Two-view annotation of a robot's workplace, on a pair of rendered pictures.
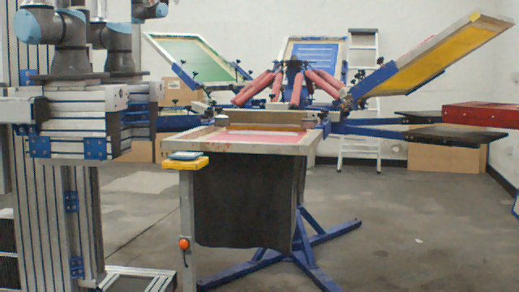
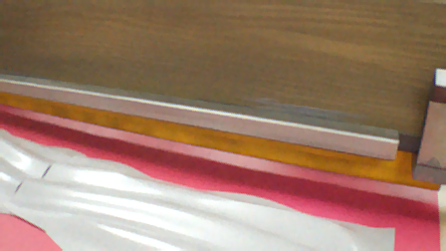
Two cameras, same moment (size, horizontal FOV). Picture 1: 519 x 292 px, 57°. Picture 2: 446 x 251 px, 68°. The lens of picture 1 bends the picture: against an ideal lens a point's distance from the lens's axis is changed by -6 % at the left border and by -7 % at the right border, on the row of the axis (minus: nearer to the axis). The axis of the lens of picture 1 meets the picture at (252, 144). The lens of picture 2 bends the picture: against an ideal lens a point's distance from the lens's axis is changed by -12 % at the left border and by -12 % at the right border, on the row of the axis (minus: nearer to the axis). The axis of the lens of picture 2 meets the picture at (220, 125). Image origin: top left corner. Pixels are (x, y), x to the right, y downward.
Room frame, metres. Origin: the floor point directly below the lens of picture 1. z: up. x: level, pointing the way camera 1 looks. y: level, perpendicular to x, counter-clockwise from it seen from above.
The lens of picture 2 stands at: (2.25, -0.18, 1.06)
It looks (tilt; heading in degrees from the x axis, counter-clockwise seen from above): 22 degrees down; 10
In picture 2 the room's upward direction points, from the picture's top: straight up
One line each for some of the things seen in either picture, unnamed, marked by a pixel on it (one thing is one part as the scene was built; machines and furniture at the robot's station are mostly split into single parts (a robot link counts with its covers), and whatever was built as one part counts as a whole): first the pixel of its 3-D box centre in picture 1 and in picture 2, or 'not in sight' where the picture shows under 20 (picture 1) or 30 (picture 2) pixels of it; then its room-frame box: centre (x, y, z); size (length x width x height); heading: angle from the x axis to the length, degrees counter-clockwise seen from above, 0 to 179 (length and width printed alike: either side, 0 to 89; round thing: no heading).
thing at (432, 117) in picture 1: (382, 120); not in sight; (3.48, -0.91, 0.91); 1.34 x 0.40 x 0.08; 106
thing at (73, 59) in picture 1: (70, 60); not in sight; (1.81, 0.67, 1.31); 0.15 x 0.15 x 0.10
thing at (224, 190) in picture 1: (238, 201); not in sight; (1.99, 0.05, 0.74); 0.45 x 0.03 x 0.43; 76
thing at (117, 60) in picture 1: (119, 61); not in sight; (2.30, 0.61, 1.31); 0.15 x 0.15 x 0.10
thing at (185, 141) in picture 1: (255, 134); not in sight; (2.27, -0.02, 0.97); 0.79 x 0.58 x 0.04; 166
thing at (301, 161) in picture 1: (298, 189); not in sight; (2.17, -0.20, 0.74); 0.46 x 0.04 x 0.42; 166
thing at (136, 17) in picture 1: (140, 13); not in sight; (2.59, 0.57, 1.56); 0.11 x 0.08 x 0.11; 59
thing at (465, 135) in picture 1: (383, 131); not in sight; (2.83, -0.75, 0.91); 1.34 x 0.40 x 0.08; 46
